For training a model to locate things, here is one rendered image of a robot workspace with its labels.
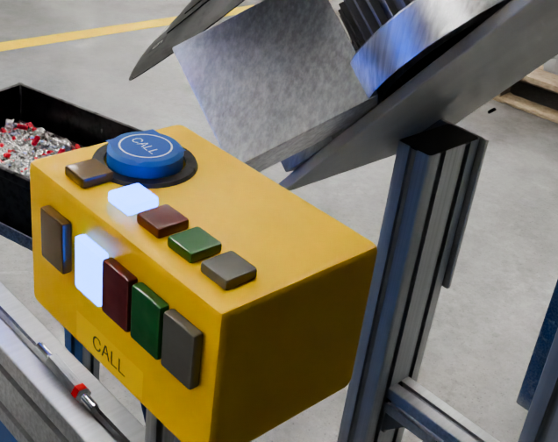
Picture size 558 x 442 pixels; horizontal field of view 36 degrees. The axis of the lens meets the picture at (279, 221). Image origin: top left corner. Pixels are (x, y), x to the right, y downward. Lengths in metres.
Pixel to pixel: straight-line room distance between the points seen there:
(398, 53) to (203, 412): 0.43
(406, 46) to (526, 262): 1.92
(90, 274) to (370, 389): 0.70
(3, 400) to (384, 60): 0.41
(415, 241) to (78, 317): 0.56
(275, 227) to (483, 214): 2.42
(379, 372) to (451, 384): 1.01
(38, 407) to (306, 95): 0.36
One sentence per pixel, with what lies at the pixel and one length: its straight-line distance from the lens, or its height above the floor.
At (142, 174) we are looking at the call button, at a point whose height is 1.08.
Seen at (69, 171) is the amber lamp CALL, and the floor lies 1.08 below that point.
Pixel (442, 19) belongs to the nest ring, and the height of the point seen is 1.09.
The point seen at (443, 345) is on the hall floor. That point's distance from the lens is 2.17.
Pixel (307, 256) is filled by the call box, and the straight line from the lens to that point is 0.39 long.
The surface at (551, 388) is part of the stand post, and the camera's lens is 0.91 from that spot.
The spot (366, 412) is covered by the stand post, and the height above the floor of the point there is 0.55.
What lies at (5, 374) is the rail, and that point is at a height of 0.84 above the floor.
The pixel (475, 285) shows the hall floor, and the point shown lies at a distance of 2.44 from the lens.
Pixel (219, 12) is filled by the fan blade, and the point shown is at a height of 1.01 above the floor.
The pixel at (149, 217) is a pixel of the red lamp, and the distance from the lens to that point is 0.40.
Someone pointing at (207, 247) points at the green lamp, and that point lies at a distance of 0.38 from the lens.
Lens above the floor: 1.28
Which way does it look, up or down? 30 degrees down
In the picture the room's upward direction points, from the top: 8 degrees clockwise
